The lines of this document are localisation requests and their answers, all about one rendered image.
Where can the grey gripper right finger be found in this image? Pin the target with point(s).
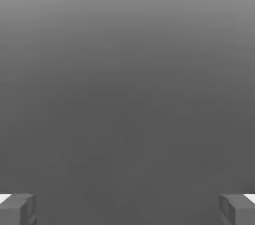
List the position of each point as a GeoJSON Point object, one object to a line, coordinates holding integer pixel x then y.
{"type": "Point", "coordinates": [239, 210]}

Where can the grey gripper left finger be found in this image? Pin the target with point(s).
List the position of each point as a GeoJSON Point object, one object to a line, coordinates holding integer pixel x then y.
{"type": "Point", "coordinates": [16, 209]}

